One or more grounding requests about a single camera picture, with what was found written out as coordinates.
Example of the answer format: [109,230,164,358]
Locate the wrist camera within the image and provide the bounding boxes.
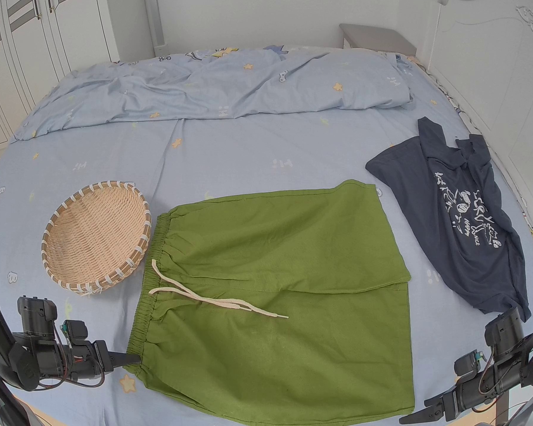
[61,321,89,343]
[454,351,480,376]

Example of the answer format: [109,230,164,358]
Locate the green shorts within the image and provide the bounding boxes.
[126,179,416,426]

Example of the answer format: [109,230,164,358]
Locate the pale blue quilt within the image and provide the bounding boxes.
[11,43,416,143]

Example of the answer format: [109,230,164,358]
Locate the white wardrobe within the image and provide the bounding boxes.
[0,0,121,147]

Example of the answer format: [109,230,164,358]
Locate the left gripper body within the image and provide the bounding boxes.
[62,340,115,378]

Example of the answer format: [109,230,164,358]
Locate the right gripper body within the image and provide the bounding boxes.
[442,371,498,420]

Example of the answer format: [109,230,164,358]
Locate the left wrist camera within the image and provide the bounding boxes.
[61,321,89,343]

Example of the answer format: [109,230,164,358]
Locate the grey bedside table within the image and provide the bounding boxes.
[339,22,417,57]

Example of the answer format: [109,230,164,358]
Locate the round woven basket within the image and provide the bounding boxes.
[41,180,152,297]

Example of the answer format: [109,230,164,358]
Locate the dark blue T-shirt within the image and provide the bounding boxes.
[365,116,533,323]

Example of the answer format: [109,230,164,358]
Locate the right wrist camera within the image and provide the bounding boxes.
[454,351,480,376]

